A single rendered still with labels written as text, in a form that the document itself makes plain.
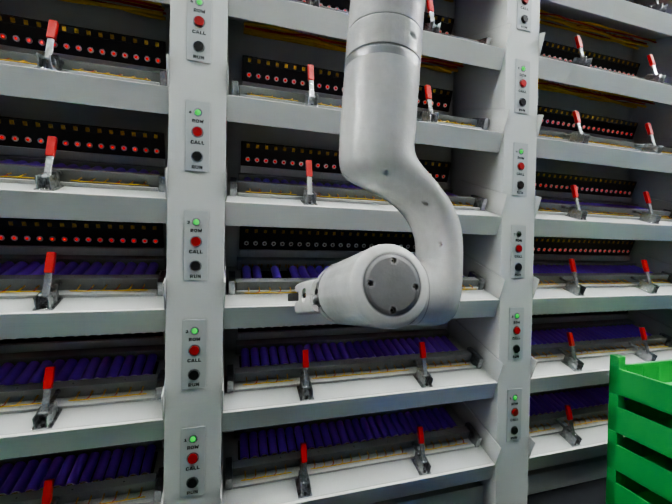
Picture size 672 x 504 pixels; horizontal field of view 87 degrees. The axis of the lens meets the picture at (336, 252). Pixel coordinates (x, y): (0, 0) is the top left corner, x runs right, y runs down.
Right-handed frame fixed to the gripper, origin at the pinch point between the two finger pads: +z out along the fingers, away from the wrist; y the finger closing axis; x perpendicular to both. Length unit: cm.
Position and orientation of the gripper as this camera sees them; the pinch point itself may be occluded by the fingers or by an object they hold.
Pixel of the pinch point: (315, 297)
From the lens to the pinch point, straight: 64.6
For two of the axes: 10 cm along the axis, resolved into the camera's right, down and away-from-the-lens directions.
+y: 9.6, 0.1, 2.9
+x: -0.3, -9.9, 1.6
